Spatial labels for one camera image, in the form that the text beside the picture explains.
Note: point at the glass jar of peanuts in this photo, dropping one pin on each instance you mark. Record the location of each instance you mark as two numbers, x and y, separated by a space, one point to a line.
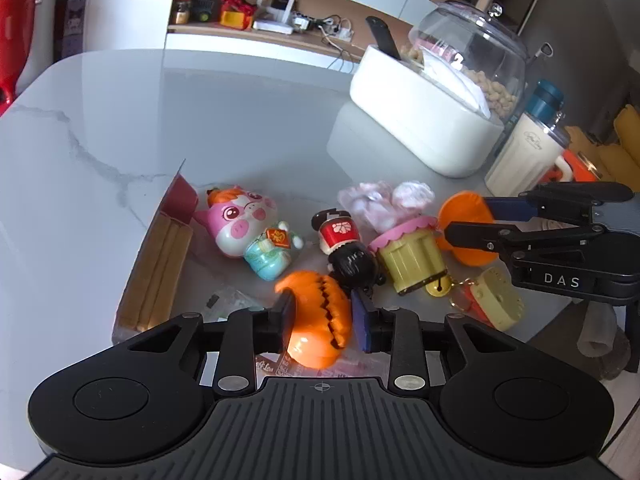
471 56

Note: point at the spice jar on shelf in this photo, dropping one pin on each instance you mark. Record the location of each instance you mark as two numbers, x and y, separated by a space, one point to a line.
182 12

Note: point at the yellow toy truck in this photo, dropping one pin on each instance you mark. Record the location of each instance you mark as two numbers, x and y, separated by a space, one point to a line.
237 14

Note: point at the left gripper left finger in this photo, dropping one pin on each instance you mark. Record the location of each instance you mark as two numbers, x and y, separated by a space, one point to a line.
247 333

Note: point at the orange pumpkin shell half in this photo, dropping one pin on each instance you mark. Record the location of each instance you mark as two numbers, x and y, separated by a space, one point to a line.
323 318

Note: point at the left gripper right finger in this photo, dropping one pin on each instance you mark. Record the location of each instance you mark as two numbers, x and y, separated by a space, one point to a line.
396 333

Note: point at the white power strip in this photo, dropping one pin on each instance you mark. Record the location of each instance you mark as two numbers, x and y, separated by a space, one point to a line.
336 27

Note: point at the white router on shelf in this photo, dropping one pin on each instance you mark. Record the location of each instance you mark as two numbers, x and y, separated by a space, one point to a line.
271 19

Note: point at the black remote control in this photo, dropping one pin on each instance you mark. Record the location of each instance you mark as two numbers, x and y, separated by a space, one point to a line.
384 39

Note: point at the cream tumbler cup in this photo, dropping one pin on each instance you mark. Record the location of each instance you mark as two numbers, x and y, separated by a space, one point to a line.
534 145

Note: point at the pink pig toy figure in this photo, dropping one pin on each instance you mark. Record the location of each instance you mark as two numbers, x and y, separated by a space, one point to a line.
245 224

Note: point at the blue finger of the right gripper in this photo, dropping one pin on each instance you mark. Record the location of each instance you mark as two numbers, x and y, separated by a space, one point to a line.
568 202
507 239

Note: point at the black haired doll figure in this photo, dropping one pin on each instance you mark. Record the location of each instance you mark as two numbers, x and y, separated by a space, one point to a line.
350 262

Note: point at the open wooden drawer box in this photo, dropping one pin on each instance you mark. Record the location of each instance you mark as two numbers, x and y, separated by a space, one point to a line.
152 285

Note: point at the yellow pink cupcake toy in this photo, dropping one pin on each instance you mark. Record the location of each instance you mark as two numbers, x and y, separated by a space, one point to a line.
412 259

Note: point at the yellow orange camera keychain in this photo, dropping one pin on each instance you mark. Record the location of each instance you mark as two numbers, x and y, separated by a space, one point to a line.
489 298

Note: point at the white tissue box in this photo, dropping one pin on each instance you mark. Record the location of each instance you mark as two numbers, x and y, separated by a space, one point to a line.
442 132

